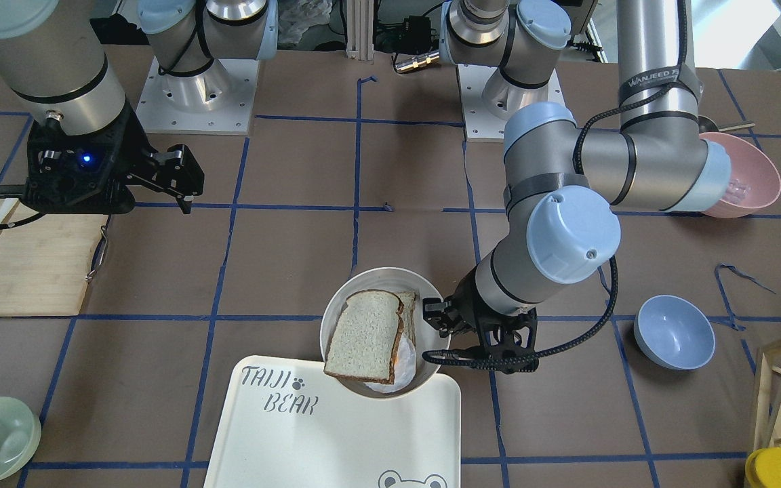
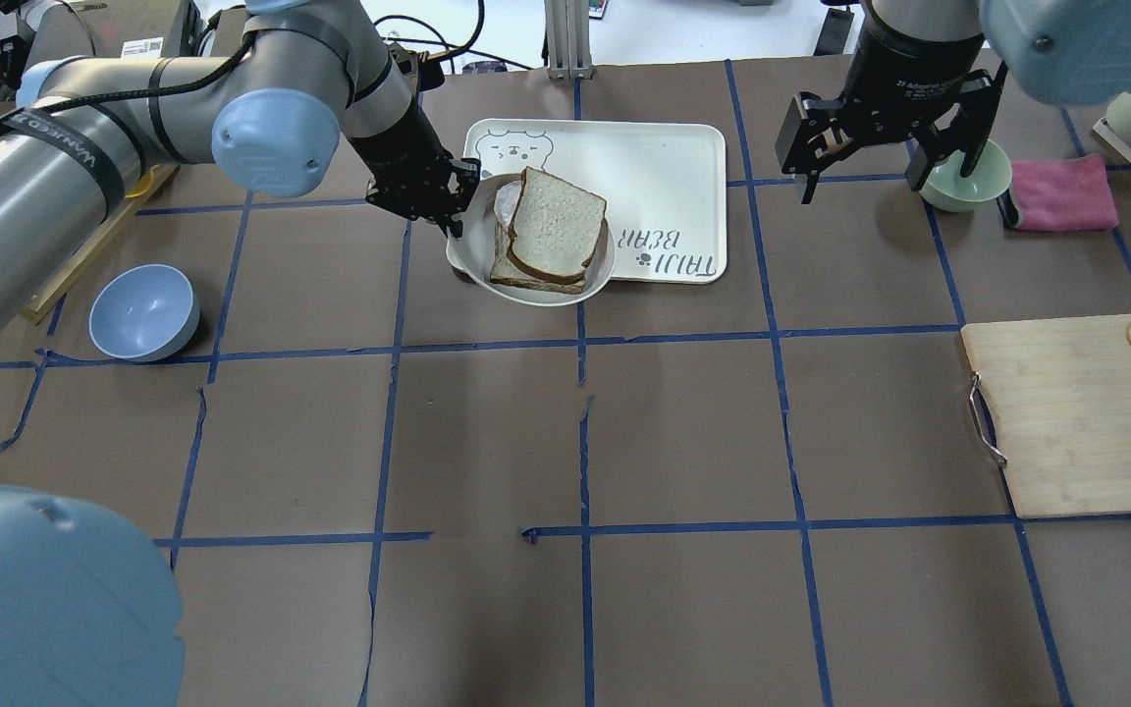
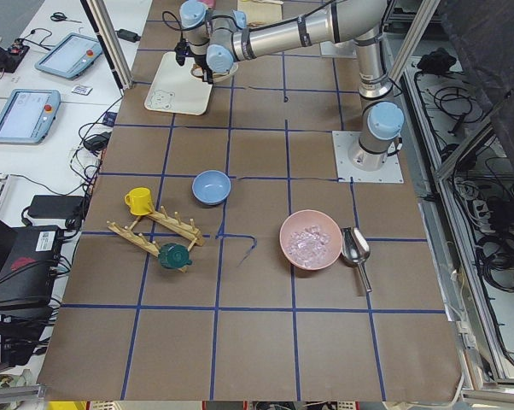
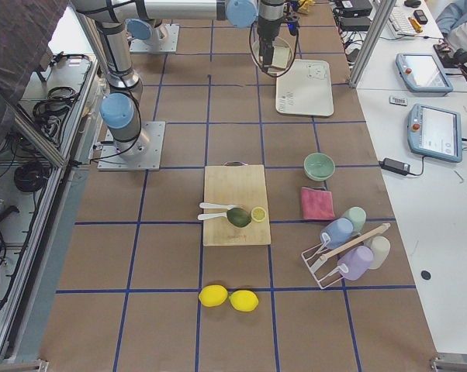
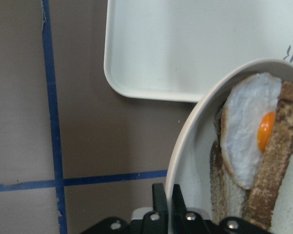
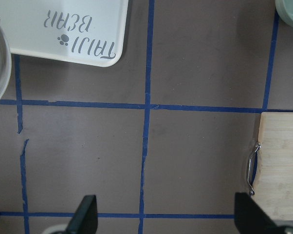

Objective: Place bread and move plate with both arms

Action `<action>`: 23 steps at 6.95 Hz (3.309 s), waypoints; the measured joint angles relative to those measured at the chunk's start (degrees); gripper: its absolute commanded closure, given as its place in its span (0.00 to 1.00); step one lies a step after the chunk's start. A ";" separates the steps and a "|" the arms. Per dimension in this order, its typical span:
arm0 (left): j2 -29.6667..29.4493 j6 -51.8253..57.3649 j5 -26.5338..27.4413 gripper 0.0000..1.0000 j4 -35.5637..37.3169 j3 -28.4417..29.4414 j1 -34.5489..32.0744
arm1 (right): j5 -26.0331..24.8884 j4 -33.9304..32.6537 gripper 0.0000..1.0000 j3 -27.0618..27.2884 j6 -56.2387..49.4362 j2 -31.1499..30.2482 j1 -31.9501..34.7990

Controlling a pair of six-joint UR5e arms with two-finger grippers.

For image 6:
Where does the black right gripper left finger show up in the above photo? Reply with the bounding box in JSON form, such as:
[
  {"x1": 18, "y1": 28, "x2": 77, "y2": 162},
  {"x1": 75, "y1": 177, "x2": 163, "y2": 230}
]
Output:
[{"x1": 66, "y1": 195, "x2": 98, "y2": 234}]

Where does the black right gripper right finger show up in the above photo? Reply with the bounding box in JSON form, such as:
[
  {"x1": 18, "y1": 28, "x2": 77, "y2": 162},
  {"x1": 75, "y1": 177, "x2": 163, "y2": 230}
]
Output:
[{"x1": 234, "y1": 193, "x2": 283, "y2": 234}]

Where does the white round plate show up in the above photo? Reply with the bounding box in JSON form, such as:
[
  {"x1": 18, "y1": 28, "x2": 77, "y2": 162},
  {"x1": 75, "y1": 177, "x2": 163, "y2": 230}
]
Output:
[{"x1": 0, "y1": 27, "x2": 12, "y2": 99}]

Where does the wooden cutting board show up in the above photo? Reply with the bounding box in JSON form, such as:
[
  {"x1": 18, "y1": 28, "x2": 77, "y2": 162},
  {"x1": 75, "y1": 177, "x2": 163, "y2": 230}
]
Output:
[{"x1": 252, "y1": 112, "x2": 293, "y2": 221}]

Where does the cream bear serving tray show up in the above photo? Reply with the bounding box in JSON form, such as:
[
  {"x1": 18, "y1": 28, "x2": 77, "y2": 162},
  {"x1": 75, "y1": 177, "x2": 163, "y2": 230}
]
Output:
[{"x1": 0, "y1": 0, "x2": 129, "y2": 67}]

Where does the green bowl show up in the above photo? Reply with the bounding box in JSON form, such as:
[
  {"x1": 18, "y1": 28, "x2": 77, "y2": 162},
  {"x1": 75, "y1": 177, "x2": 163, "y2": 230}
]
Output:
[{"x1": 275, "y1": 0, "x2": 293, "y2": 27}]

